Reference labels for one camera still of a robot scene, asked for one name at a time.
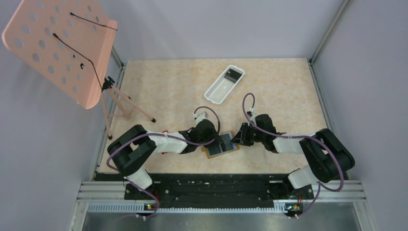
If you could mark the red white grid card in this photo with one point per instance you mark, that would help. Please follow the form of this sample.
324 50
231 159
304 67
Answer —
165 131

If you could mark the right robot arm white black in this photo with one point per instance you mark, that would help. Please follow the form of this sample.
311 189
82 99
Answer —
327 158

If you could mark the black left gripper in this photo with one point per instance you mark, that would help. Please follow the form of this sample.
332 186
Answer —
213 140

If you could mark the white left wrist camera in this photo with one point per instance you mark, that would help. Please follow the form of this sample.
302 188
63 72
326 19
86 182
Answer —
200 117

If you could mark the white perforated plastic tray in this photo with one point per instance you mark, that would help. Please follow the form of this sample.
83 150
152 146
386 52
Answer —
222 87

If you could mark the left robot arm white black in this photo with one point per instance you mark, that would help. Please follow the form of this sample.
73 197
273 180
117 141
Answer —
131 150

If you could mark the black credit card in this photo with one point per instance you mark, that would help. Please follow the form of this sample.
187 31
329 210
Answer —
227 145

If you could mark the pink perforated music stand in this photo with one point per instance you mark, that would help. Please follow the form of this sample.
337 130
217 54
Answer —
70 43

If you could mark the black card stack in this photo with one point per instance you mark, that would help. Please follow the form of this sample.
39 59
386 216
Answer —
233 75

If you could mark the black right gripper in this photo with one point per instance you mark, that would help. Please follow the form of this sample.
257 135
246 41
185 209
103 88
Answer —
246 134

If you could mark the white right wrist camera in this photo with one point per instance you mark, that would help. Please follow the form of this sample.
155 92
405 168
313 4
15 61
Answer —
252 115

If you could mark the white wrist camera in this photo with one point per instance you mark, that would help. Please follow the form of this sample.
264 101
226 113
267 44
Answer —
200 117
252 115

